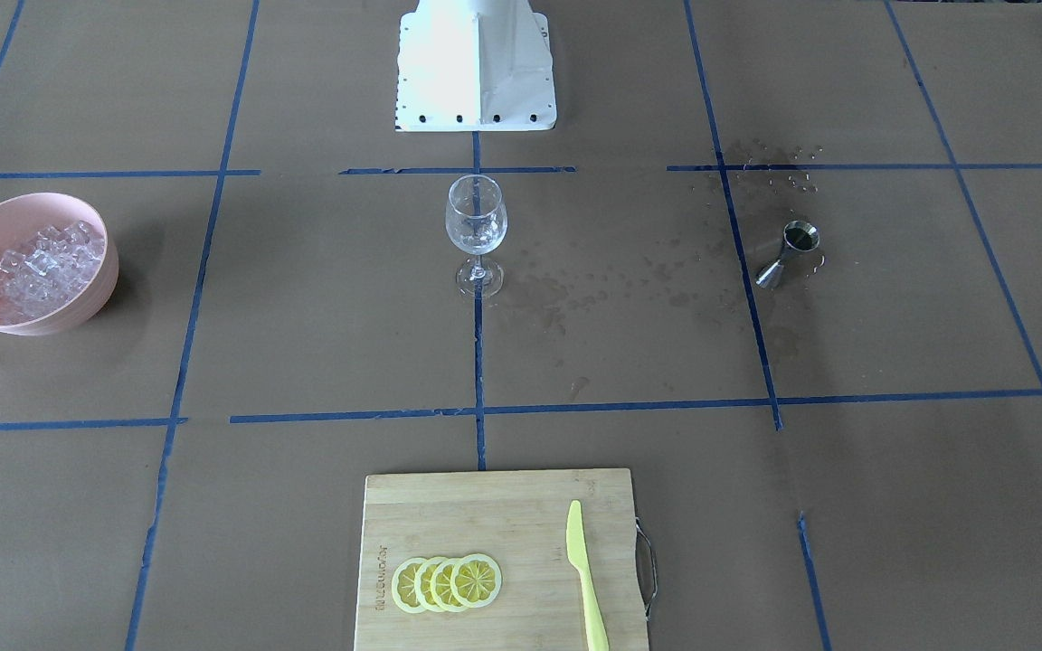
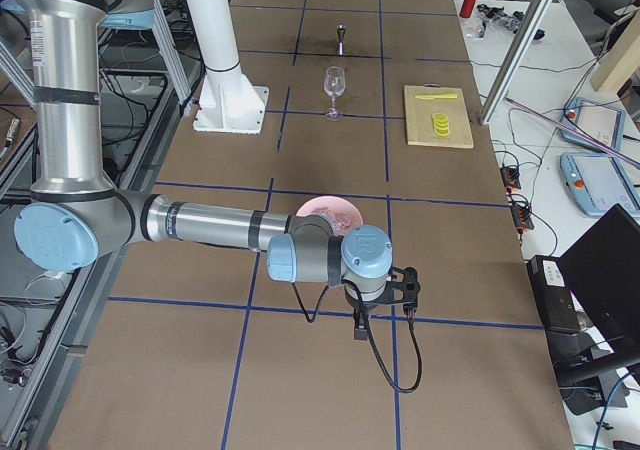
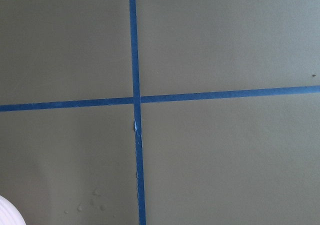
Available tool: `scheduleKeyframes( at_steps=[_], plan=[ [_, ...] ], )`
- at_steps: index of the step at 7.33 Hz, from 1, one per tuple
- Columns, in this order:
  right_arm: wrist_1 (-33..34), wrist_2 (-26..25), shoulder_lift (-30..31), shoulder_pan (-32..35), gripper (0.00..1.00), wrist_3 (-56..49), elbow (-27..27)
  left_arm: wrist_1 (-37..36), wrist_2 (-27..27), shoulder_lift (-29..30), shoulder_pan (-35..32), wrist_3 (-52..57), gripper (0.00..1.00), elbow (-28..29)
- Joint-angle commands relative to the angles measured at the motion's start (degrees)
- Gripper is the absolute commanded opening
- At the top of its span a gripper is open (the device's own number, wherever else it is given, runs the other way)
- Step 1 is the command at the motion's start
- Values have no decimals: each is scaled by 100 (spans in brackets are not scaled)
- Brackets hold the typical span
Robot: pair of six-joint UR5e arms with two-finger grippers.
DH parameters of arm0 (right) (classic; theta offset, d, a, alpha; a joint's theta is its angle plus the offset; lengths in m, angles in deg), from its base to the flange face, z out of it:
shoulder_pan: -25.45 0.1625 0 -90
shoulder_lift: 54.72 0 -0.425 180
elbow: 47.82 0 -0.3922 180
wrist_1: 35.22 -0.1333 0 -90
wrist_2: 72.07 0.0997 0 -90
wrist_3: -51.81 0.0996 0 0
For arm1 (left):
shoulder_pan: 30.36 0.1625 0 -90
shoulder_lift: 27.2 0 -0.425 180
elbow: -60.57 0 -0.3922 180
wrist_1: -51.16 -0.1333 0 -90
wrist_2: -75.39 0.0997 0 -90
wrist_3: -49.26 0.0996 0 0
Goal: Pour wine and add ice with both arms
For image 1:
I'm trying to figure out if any clear wine glass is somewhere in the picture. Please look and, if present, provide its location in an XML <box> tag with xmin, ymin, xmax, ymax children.
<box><xmin>445</xmin><ymin>175</ymin><xmax>508</xmax><ymax>299</ymax></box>

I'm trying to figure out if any bamboo cutting board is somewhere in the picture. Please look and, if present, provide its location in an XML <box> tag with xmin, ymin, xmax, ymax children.
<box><xmin>353</xmin><ymin>468</ymin><xmax>649</xmax><ymax>650</ymax></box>

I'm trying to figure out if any pile of ice cubes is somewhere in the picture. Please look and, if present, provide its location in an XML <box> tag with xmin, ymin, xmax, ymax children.
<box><xmin>0</xmin><ymin>220</ymin><xmax>105</xmax><ymax>325</ymax></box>

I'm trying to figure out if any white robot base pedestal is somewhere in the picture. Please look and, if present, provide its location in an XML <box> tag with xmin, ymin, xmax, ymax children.
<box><xmin>394</xmin><ymin>1</ymin><xmax>559</xmax><ymax>132</ymax></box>

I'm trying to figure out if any steel cone jigger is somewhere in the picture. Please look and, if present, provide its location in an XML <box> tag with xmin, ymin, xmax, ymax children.
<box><xmin>755</xmin><ymin>220</ymin><xmax>821</xmax><ymax>287</ymax></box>

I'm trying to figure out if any pink bowl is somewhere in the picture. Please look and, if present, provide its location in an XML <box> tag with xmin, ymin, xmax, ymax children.
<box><xmin>0</xmin><ymin>193</ymin><xmax>118</xmax><ymax>336</ymax></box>

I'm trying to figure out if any yellow plastic knife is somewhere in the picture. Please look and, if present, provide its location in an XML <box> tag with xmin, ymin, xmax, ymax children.
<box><xmin>564</xmin><ymin>499</ymin><xmax>611</xmax><ymax>650</ymax></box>

